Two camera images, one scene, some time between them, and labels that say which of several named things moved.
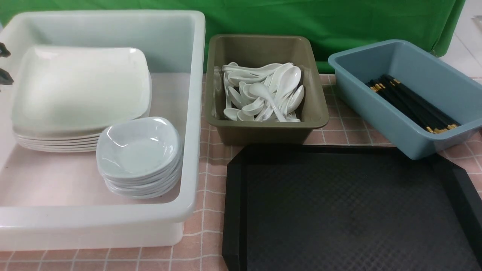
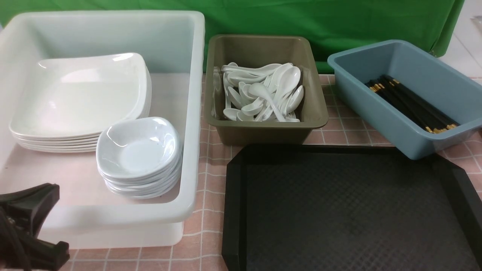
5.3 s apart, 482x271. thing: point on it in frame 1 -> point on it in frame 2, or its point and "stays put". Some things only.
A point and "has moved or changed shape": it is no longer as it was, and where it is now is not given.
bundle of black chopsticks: [402, 98] stays put
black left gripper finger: [5, 78] -> [41, 253]
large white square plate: [71, 90] has moved or changed shape
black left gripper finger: [3, 51] -> [31, 207]
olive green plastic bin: [223, 49] stays put
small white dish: [141, 147] stays put
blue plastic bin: [416, 100] stays put
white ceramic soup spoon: [261, 89] stays put
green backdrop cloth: [332, 25] stays put
